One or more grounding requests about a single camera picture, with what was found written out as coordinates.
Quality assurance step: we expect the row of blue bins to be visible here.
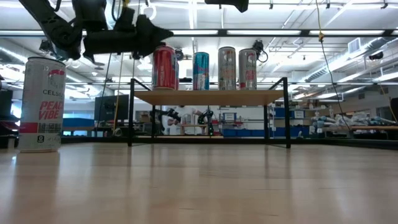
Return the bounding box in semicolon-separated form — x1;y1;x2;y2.
221;128;266;138

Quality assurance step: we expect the cluttered work table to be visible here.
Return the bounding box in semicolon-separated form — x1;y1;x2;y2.
310;111;398;140

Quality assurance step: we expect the person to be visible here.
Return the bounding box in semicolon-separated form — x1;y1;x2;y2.
160;105;205;136

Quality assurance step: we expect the white sign box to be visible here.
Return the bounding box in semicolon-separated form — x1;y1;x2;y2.
223;111;238;123

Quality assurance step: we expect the long black hanging cable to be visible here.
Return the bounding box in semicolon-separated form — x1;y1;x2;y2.
93;52;113;136

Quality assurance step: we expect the blue storage bins stack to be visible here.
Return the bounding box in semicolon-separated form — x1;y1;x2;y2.
273;106;309;138

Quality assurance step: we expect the wooden shelf with black frame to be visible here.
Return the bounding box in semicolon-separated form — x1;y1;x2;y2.
127;77;292;149

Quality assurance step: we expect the blue Red Bull can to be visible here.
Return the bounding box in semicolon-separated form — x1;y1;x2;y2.
192;51;210;91

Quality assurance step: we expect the blue panel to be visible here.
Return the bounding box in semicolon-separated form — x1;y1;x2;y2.
62;117;96;128

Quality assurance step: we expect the white Celsius Peach Vibe can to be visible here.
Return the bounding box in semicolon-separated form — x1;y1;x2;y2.
17;56;67;154
238;48;258;91

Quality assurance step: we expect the white Celsius can orange print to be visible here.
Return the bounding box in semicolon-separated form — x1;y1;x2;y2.
217;46;237;91

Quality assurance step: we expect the black monitor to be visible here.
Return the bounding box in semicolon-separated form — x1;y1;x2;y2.
94;94;130;123

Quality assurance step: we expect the silver ceiling air duct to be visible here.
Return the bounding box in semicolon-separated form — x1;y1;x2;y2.
303;36;398;82

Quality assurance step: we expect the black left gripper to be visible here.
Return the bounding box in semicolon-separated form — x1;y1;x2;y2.
72;0;175;58

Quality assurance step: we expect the black ceiling camera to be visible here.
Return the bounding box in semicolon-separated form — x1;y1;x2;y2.
368;51;385;62

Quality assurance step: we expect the black aluminium rig frame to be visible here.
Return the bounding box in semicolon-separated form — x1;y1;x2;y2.
60;135;398;152

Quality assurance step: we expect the orange-red soda can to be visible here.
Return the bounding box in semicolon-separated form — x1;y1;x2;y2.
151;45;177;91

